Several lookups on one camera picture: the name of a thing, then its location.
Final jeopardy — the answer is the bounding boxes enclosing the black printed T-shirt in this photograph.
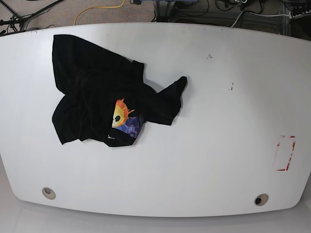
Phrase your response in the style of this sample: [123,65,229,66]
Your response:
[52,34,187,147]

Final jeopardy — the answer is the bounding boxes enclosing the left table grommet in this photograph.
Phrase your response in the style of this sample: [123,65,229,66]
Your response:
[42,187,56,200]

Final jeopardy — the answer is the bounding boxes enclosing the table grommet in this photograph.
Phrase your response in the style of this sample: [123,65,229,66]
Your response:
[254,194,269,206]
[42,187,56,200]

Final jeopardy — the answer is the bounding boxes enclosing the right table grommet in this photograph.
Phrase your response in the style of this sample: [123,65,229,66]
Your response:
[254,194,269,206]

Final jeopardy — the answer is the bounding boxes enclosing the red tape marking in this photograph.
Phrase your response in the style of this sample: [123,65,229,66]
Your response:
[275,135,296,171]

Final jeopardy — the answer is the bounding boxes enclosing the black tripod legs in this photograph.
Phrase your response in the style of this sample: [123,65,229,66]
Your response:
[0,0,61,32]

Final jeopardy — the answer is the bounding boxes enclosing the white power strip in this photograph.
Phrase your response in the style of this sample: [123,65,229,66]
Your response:
[289,4,311,19]

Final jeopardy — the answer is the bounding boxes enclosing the yellow cable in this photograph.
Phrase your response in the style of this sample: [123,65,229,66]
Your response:
[74,0,126,26]

